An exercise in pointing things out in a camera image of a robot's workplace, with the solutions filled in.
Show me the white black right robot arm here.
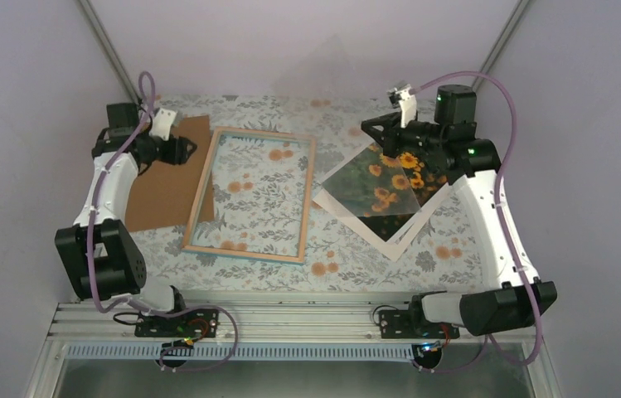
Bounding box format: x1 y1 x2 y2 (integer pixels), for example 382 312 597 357
361 84 557 337

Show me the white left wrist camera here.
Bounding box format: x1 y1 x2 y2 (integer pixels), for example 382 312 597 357
148 108 177 141

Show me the grey slotted cable duct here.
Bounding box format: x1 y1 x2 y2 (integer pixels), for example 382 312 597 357
64 342 414 362

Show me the brown cardboard backing board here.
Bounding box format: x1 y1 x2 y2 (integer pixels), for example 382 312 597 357
124 115 211 233

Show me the right aluminium corner post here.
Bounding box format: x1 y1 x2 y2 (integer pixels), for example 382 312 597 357
478 0 532 75

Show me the aluminium corner post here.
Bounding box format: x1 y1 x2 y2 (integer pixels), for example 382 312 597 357
478 0 532 75
75 0 140 103

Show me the white mat board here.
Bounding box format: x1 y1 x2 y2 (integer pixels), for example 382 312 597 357
314 158 449 260

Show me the sunflower photo print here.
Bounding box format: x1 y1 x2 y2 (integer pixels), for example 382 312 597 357
322 143 447 243

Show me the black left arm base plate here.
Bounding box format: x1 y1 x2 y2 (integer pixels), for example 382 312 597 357
134 308 220 339

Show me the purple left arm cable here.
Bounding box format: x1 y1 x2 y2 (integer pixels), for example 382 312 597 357
85 70 240 375

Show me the left aluminium corner post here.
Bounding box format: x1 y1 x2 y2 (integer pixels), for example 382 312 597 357
75 0 140 103

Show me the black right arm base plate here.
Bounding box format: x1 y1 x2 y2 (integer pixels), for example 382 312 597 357
377 309 460 340

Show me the teal wooden picture frame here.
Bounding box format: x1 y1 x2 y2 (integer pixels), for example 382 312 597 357
182 127 316 264

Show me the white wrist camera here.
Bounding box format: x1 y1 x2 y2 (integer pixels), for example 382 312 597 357
148 108 177 141
387 81 418 128

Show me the aluminium mounting rail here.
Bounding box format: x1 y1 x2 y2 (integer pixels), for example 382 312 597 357
46 298 544 346

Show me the floral patterned tablecloth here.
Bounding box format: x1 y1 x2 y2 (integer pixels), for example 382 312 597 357
133 95 482 292

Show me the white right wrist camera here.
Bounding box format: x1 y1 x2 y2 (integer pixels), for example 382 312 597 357
387 81 418 128

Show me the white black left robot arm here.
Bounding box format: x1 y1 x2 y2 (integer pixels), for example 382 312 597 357
55 103 196 336

